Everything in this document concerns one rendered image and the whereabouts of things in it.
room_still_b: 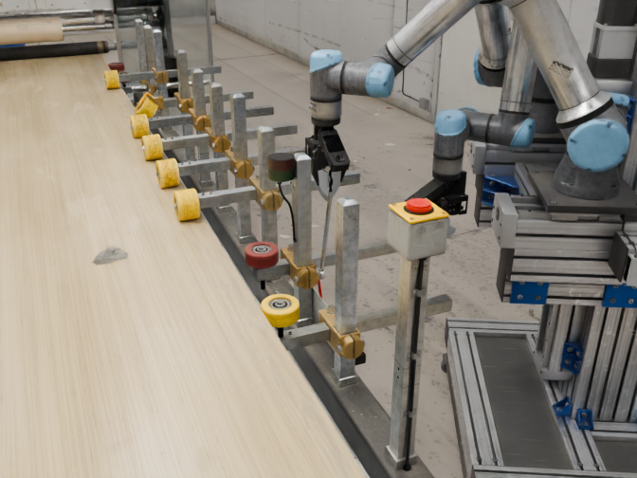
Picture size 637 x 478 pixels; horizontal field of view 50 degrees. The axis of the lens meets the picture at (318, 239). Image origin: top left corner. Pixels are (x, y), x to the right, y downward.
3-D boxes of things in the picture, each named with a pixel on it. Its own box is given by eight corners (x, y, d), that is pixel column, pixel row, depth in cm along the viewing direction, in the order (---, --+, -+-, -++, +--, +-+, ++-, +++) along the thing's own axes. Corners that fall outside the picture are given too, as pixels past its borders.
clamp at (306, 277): (299, 262, 174) (299, 245, 172) (318, 286, 163) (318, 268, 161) (278, 266, 172) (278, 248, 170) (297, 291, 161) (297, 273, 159)
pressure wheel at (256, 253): (273, 278, 172) (271, 237, 167) (283, 292, 165) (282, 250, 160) (243, 284, 169) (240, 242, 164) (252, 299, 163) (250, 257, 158)
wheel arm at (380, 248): (409, 247, 182) (409, 232, 180) (414, 252, 179) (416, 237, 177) (253, 277, 167) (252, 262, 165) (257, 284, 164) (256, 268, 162)
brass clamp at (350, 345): (340, 323, 155) (340, 304, 153) (366, 356, 144) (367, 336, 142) (316, 329, 153) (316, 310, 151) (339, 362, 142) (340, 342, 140)
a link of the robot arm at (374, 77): (399, 57, 158) (354, 54, 161) (387, 67, 149) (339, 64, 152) (397, 91, 161) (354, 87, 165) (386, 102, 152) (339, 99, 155)
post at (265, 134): (275, 284, 196) (269, 123, 175) (279, 290, 193) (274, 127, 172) (263, 287, 195) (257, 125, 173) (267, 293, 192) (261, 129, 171)
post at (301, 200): (307, 328, 175) (305, 150, 154) (312, 335, 172) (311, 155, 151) (294, 331, 174) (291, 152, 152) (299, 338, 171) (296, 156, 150)
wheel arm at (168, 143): (294, 131, 238) (294, 120, 236) (298, 134, 235) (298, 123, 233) (150, 149, 221) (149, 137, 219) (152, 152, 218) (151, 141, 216)
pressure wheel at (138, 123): (150, 133, 237) (148, 138, 244) (146, 111, 237) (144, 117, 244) (133, 135, 235) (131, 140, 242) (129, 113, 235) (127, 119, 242)
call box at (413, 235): (423, 240, 114) (427, 196, 110) (445, 258, 108) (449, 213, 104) (386, 247, 111) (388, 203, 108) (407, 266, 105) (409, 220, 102)
